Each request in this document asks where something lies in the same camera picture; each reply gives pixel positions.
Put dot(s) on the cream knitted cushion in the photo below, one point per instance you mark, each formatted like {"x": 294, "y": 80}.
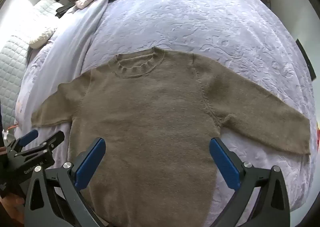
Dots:
{"x": 41, "y": 33}

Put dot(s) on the white quilted pillow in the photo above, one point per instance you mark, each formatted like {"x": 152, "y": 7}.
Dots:
{"x": 46, "y": 6}

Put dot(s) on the lavender embossed blanket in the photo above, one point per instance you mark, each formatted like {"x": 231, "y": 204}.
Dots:
{"x": 207, "y": 22}

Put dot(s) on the person's left hand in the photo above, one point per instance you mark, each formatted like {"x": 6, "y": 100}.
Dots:
{"x": 11, "y": 203}

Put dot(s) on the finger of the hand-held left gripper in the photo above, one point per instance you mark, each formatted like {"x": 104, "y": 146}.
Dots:
{"x": 27, "y": 138}
{"x": 51, "y": 141}

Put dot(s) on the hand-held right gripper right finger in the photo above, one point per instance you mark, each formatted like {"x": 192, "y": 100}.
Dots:
{"x": 223, "y": 162}

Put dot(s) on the light blue fleece blanket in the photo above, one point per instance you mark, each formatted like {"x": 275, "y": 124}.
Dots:
{"x": 72, "y": 34}

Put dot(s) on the olive brown knit sweater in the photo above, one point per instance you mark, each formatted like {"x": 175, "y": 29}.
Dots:
{"x": 150, "y": 117}

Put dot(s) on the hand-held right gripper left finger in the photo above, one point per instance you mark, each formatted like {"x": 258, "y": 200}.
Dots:
{"x": 91, "y": 159}

